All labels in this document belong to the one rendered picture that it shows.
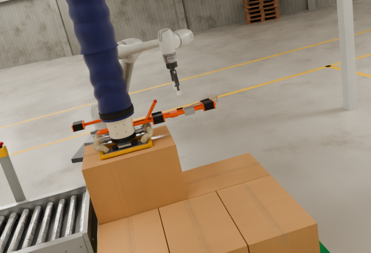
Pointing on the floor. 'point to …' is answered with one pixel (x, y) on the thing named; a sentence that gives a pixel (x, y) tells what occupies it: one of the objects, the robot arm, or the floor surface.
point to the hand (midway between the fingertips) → (177, 91)
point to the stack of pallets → (261, 8)
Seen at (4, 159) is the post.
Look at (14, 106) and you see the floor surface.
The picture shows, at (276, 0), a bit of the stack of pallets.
